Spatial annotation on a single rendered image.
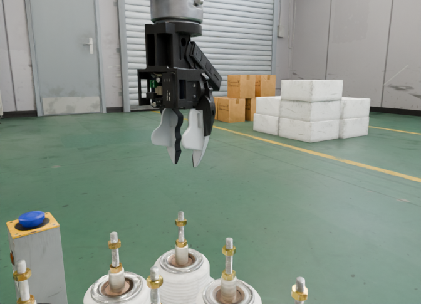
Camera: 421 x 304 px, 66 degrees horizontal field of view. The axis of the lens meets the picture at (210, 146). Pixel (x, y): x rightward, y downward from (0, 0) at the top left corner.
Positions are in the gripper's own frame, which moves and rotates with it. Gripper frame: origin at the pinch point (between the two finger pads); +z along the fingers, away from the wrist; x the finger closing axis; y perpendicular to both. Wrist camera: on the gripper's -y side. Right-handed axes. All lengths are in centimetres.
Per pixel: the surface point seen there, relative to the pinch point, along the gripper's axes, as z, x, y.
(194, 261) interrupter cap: 18.1, 1.7, 0.8
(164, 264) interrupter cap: 18.0, -2.2, 4.1
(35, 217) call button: 10.4, -21.9, 13.6
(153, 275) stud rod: 9.8, 6.6, 16.9
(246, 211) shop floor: 43, -23, -77
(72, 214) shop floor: 43, -85, -38
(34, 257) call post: 16.6, -20.3, 15.4
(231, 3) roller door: -149, -264, -532
